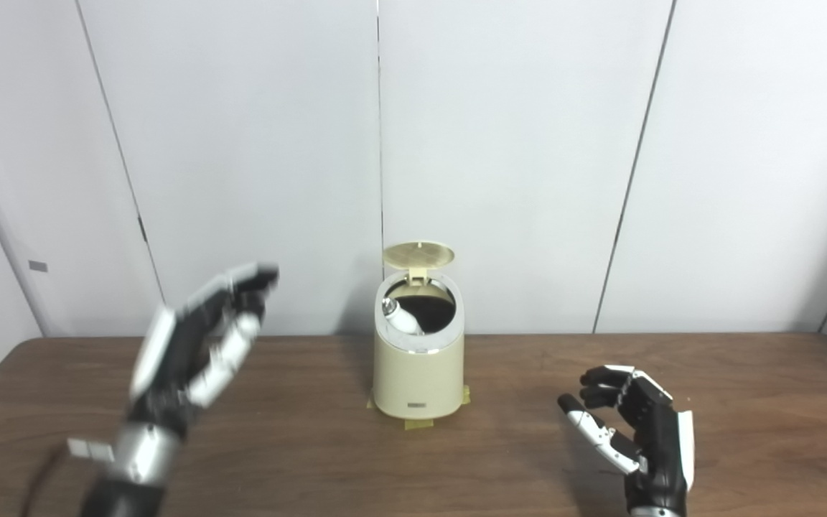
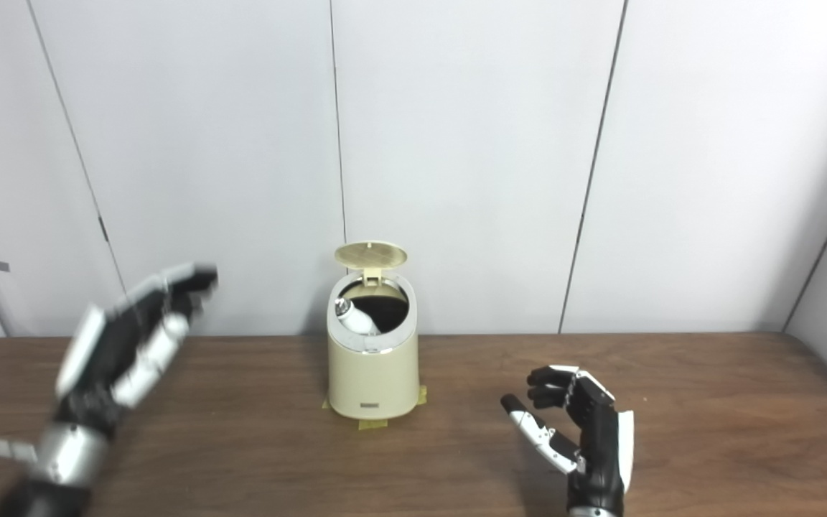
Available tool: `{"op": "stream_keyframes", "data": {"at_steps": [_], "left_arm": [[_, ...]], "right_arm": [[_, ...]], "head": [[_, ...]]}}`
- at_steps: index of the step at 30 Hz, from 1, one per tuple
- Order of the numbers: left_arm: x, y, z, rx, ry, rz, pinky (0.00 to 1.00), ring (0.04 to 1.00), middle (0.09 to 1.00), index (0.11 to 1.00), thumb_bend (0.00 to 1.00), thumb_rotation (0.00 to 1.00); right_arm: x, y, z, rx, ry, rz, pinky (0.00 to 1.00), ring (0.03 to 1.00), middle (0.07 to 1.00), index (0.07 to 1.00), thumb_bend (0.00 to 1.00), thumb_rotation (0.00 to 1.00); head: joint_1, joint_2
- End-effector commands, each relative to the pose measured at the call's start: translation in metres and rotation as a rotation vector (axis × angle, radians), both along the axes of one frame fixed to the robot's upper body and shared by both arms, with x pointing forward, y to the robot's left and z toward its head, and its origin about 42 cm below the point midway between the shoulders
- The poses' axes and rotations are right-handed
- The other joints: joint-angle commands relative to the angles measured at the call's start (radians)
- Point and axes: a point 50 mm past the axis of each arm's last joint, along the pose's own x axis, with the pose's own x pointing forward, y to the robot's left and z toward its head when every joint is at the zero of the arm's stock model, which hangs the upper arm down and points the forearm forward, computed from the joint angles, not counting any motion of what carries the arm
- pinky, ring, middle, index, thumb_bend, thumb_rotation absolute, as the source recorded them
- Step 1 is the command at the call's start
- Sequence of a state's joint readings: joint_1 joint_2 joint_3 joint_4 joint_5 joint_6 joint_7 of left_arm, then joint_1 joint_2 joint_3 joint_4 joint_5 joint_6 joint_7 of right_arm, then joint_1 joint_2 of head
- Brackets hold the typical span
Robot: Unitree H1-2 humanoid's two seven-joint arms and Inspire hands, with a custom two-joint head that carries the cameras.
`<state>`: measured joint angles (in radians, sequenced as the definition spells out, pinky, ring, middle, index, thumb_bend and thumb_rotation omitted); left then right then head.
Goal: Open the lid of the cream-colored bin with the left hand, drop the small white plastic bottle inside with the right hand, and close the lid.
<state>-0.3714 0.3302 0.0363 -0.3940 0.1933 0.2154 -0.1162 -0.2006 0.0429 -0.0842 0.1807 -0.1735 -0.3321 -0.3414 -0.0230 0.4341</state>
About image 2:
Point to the cream round bin lid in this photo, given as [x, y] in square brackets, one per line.
[370, 255]

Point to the small white plastic bottle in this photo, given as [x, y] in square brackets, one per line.
[357, 321]

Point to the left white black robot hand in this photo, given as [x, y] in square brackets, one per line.
[112, 352]

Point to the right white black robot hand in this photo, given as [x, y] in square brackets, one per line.
[600, 445]

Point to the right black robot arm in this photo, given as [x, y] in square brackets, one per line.
[593, 513]

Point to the cream-colored bin body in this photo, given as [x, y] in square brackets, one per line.
[374, 377]

